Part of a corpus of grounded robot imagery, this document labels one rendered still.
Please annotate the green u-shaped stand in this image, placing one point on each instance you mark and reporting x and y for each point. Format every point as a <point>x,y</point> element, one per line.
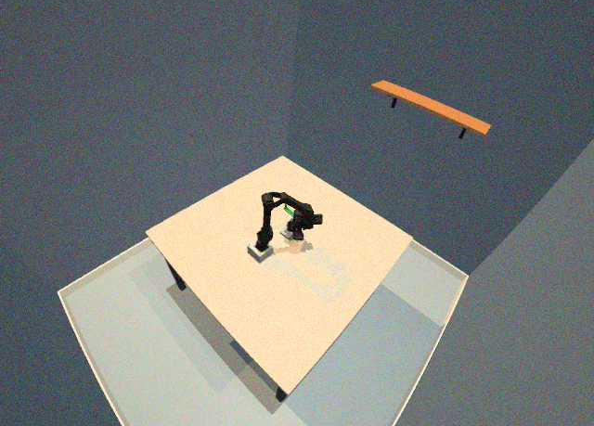
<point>288,210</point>

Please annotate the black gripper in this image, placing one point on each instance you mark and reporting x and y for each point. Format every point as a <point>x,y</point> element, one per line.
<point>297,235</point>

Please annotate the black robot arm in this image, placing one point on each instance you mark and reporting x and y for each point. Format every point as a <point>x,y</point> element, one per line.
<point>308,217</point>

